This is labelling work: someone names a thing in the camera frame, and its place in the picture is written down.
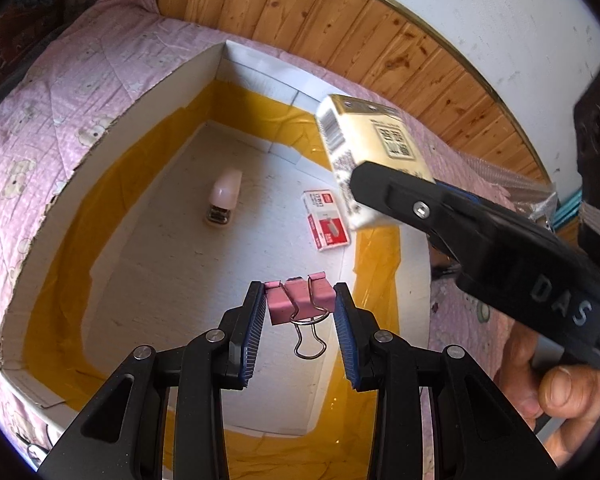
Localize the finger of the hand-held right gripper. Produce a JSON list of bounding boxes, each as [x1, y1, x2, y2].
[[435, 181, 482, 208], [350, 160, 498, 263]]

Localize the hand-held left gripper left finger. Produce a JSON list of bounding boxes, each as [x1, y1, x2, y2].
[[37, 281, 270, 480]]

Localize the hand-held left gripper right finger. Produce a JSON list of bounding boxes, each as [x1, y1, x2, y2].
[[334, 282, 556, 480]]

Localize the cream tissue pack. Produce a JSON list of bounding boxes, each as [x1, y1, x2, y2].
[[314, 93, 437, 231]]

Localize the red white staples box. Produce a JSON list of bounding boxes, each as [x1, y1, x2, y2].
[[302, 189, 353, 252]]

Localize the white cardboard box yellow tape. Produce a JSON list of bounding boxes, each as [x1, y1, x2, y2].
[[0, 40, 436, 480]]

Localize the pink stapler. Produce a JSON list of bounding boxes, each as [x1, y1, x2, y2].
[[206, 170, 244, 227]]

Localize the person's right hand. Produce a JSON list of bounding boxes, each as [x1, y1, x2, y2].
[[497, 322, 600, 467]]

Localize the clear bubble wrap roll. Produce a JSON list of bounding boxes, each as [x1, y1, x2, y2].
[[472, 157, 563, 221]]

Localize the teal blue sticks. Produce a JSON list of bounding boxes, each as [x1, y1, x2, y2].
[[552, 187, 583, 228]]

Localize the pink bear print blanket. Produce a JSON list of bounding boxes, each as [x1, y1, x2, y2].
[[0, 0, 561, 480]]

